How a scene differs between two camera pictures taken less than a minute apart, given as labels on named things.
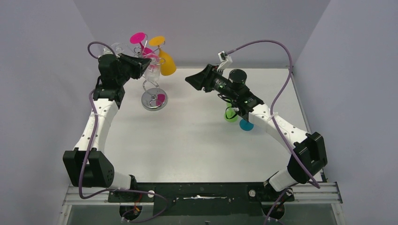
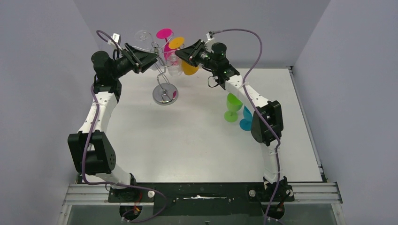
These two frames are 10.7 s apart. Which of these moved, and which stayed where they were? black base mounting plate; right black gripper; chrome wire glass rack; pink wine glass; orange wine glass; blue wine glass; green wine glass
Moved: pink wine glass; chrome wire glass rack; orange wine glass; right black gripper
Stayed: blue wine glass; black base mounting plate; green wine glass
